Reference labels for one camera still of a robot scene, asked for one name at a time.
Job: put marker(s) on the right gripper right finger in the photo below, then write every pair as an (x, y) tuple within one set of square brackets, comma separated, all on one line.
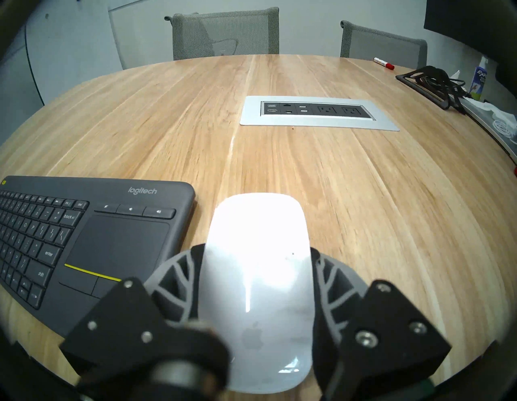
[(383, 335)]

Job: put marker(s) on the rolling white whiteboard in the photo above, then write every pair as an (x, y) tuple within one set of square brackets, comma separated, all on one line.
[(72, 48)]

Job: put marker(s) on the red whiteboard marker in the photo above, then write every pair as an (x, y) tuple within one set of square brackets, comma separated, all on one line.
[(383, 63)]

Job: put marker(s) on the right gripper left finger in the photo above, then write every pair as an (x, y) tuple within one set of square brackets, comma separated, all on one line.
[(129, 323)]

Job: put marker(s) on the small crumpled white tissue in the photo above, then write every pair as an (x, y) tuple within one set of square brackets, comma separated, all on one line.
[(456, 75)]

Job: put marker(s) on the silver table outlet panel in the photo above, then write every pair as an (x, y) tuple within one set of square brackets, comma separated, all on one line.
[(250, 117)]

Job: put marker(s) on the whiteboard cleaner spray bottle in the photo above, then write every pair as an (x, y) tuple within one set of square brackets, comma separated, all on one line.
[(479, 81)]

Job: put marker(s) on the grey mesh office chair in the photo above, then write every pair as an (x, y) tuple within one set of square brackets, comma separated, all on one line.
[(383, 46), (258, 32)]

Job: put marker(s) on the large black wall screen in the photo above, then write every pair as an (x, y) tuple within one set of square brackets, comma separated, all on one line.
[(464, 16)]

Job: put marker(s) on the silver closed laptop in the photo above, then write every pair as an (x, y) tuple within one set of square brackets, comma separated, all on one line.
[(497, 135)]

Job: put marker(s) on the black laptop stand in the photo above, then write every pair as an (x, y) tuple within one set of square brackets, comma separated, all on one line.
[(408, 81)]

